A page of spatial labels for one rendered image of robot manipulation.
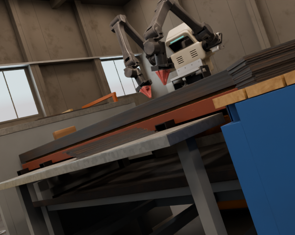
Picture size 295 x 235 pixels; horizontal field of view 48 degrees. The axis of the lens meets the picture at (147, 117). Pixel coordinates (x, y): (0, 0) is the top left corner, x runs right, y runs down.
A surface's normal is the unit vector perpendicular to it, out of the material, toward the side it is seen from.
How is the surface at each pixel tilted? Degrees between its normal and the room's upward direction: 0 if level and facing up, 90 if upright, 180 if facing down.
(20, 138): 90
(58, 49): 90
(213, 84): 90
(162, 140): 90
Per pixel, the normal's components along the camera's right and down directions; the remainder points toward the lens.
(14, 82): 0.70, -0.25
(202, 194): -0.66, 0.21
